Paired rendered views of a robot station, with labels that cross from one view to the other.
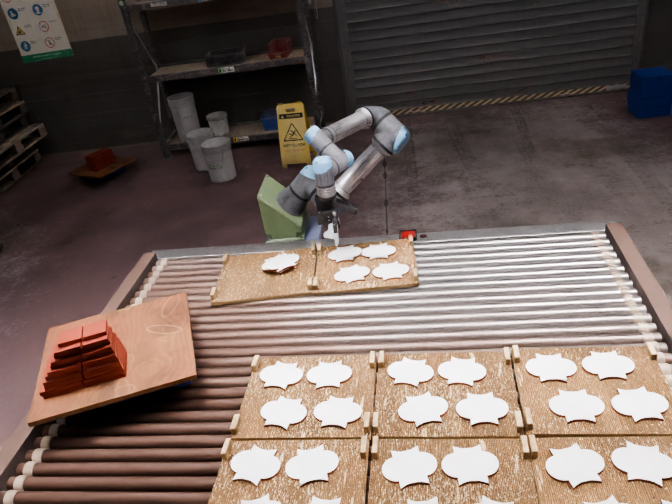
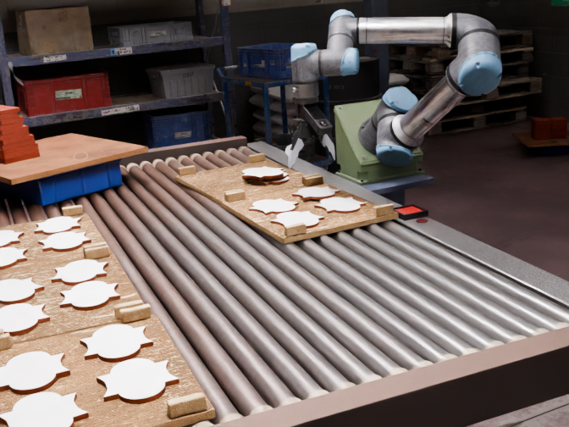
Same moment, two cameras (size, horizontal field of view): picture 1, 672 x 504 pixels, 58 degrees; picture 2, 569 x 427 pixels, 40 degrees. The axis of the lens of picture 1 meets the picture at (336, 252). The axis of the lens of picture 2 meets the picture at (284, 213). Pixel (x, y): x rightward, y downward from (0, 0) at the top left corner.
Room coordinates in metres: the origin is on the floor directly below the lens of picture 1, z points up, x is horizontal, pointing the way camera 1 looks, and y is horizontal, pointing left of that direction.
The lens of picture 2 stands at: (0.91, -1.89, 1.58)
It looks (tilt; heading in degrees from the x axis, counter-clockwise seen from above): 17 degrees down; 57
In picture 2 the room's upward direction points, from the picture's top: 4 degrees counter-clockwise
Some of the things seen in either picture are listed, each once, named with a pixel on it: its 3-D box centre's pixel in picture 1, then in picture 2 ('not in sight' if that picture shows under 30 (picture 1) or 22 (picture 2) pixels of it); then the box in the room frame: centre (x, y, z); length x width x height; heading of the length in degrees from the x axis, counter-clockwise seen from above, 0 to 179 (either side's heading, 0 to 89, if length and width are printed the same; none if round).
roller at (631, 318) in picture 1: (358, 331); (172, 245); (1.73, -0.03, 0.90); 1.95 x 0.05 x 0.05; 79
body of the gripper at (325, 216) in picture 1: (327, 208); (306, 118); (2.22, 0.01, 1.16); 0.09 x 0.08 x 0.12; 83
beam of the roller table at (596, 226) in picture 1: (369, 246); (376, 210); (2.34, -0.15, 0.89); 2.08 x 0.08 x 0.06; 79
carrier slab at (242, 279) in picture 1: (266, 274); (246, 180); (2.17, 0.30, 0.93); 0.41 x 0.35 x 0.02; 84
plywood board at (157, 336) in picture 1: (117, 351); (45, 155); (1.66, 0.78, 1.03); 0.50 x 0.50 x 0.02; 11
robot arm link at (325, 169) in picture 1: (324, 171); (305, 63); (2.22, 0.00, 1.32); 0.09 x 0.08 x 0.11; 136
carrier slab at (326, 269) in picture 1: (365, 265); (306, 209); (2.12, -0.11, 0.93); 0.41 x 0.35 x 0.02; 83
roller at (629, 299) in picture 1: (360, 314); (207, 238); (1.83, -0.05, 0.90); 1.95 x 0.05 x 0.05; 79
